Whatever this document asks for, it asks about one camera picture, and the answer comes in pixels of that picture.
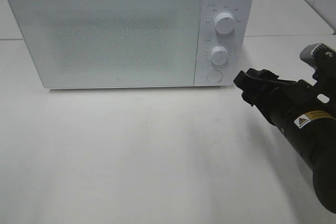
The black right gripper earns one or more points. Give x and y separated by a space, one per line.
282 101

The round white door button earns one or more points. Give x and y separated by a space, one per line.
214 76

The white microwave door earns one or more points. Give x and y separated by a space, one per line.
110 43

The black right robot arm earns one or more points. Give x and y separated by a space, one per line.
306 123

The lower white microwave knob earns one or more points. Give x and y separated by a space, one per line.
219 55

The white microwave knob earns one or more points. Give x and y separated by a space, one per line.
219 55
224 22

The upper white microwave knob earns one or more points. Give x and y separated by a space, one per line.
224 22

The white microwave oven body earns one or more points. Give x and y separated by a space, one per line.
208 38

